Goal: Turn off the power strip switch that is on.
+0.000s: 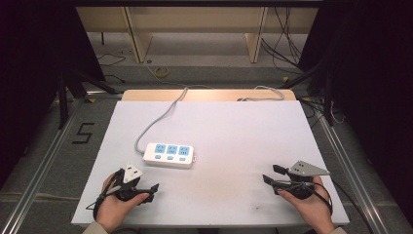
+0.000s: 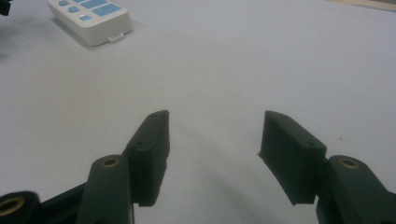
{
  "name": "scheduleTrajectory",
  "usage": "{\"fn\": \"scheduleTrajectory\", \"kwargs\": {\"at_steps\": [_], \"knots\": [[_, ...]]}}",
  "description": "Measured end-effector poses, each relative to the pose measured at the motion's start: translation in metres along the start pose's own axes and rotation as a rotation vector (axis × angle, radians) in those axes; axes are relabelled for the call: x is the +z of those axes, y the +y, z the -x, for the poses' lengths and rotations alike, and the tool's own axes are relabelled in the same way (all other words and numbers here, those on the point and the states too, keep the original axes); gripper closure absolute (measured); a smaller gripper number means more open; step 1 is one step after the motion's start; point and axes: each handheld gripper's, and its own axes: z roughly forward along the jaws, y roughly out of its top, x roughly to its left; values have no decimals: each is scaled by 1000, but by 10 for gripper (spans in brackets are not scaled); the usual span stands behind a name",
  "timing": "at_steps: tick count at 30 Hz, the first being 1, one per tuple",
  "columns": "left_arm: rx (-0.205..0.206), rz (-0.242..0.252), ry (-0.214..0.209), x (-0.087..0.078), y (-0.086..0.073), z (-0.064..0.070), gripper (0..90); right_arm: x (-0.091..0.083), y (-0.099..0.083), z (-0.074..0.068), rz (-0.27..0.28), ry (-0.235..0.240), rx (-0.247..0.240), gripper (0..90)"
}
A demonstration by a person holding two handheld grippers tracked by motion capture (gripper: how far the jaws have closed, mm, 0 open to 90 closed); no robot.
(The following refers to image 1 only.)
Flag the person's right hand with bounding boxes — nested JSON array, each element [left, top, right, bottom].
[[277, 175, 336, 234]]

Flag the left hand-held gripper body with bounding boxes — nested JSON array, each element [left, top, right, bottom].
[[111, 164, 144, 202]]

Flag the aluminium floor rail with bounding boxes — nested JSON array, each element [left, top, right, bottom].
[[311, 106, 393, 234], [0, 97, 86, 234]]

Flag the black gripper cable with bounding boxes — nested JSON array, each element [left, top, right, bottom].
[[311, 176, 375, 234], [85, 168, 127, 222]]

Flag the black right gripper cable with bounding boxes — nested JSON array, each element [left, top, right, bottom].
[[311, 176, 375, 234]]

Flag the light wooden shelf unit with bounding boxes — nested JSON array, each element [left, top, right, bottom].
[[75, 6, 319, 64]]

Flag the black curtain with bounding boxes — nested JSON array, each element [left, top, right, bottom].
[[0, 0, 106, 189], [296, 0, 413, 227]]

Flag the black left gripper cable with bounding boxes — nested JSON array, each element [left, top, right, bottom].
[[85, 168, 127, 222]]

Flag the white cable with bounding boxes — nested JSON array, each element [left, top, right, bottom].
[[238, 85, 286, 102]]

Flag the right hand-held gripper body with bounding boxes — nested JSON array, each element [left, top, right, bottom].
[[278, 160, 331, 200]]

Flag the grey power strip cable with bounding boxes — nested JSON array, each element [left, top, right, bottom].
[[133, 86, 215, 156]]

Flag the thin black floor cable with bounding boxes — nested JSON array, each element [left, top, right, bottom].
[[96, 51, 128, 84]]

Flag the person's left hand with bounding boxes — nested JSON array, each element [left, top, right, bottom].
[[95, 174, 151, 234]]

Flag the yellow tape roll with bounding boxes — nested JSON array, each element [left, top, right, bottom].
[[153, 65, 170, 79]]

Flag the bundle of black cables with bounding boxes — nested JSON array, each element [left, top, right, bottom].
[[260, 6, 314, 76]]

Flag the white power strip blue sockets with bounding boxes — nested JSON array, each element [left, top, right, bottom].
[[142, 141, 198, 170]]

